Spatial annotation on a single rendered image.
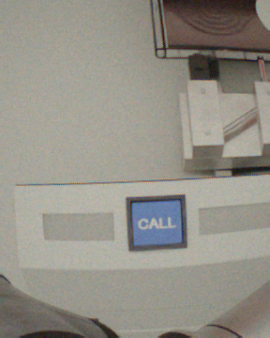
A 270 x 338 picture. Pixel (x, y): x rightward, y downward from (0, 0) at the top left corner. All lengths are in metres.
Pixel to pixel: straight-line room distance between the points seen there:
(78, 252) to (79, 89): 0.30
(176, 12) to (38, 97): 0.20
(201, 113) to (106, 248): 0.21
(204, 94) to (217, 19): 0.12
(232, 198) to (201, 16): 0.27
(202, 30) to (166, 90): 0.10
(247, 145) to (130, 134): 0.15
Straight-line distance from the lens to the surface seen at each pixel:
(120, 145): 1.29
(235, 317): 0.57
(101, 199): 1.11
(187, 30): 1.28
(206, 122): 1.21
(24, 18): 1.40
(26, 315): 0.59
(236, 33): 1.29
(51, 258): 1.08
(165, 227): 1.09
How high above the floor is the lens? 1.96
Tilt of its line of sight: 63 degrees down
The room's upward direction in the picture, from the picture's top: straight up
